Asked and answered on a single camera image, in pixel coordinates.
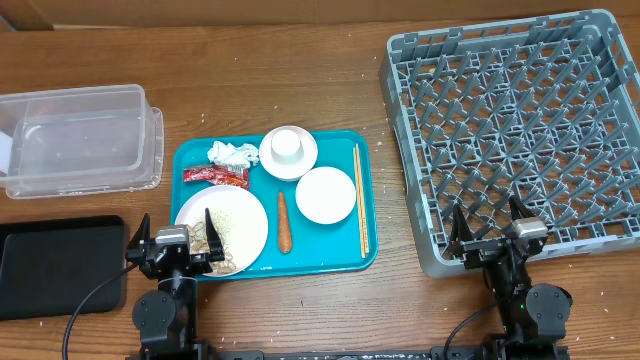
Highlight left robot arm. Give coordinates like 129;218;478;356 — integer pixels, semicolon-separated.
125;210;225;360

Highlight small pink saucer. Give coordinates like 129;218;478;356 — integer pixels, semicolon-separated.
259;125;318;182

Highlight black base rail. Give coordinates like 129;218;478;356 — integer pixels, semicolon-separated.
199;347;501;360

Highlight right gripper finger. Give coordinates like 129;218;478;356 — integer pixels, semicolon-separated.
450;203;473;243
509;195;535;221

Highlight orange carrot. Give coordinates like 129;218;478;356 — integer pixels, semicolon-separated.
278;191;293;254

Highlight grey dishwasher rack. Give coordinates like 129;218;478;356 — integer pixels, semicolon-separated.
379;9;639;277

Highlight rice and food scraps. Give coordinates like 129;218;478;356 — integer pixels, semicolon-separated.
187;210;238;276

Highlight white tissue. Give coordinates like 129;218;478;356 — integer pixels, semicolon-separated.
207;141;259;169

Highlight wooden chopstick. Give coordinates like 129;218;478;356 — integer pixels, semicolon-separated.
359;149;369;256
353;144;367;259

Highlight wooden chopstick left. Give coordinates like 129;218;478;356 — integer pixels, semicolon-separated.
353;144;367;259

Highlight large pink plate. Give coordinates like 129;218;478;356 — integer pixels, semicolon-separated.
174;185;269;278

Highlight white round bowl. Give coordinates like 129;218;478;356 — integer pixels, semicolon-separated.
295;166;356;225

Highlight white paper cup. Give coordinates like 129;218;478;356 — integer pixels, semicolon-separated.
271;129;303;164

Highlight clear plastic bin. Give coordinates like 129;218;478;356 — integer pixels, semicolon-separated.
1;84;164;199

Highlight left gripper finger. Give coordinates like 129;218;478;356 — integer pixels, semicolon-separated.
130;213;150;250
204;208;225;262

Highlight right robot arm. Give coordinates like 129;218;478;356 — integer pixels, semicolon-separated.
431;196;573;360

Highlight red snack wrapper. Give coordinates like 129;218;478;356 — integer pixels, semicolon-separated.
183;165;250;190

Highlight black waste tray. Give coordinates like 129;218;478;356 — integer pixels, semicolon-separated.
1;215;129;320

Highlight teal plastic tray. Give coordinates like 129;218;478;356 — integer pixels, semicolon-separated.
198;130;378;282

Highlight wooden chopstick right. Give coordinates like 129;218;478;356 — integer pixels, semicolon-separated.
359;149;369;256

